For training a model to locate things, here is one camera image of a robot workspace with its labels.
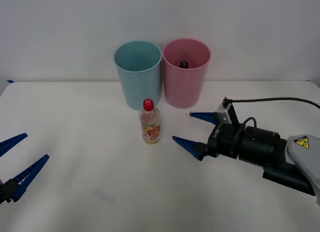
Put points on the pale blue plastic bin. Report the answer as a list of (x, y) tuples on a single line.
[(142, 89)]

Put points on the clear bottle with red cap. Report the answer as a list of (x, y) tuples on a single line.
[(150, 128)]

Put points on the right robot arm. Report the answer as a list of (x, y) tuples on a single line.
[(262, 144)]

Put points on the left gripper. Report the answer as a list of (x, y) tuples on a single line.
[(2, 193)]

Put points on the pink plastic bin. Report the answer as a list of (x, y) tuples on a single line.
[(183, 89)]

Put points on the dark bottle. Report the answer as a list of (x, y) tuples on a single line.
[(183, 64)]

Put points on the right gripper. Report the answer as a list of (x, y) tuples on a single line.
[(221, 142)]

